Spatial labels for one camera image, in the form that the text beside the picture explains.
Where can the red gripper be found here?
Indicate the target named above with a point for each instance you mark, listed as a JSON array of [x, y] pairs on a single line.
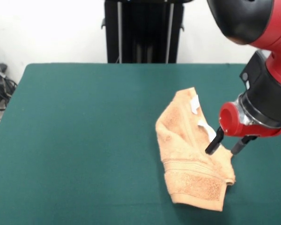
[[238, 126]]

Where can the peach terry towel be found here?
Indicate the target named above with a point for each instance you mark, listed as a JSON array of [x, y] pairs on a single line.
[[185, 152]]

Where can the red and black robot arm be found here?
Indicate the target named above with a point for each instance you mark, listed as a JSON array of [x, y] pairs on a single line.
[[260, 47]]

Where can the dark green table cloth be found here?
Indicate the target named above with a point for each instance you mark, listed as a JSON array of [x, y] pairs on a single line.
[[61, 129]]

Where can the black power adapter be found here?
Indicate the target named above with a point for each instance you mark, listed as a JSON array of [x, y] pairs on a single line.
[[0, 67]]

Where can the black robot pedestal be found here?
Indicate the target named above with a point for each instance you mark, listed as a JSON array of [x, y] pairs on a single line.
[[142, 35]]

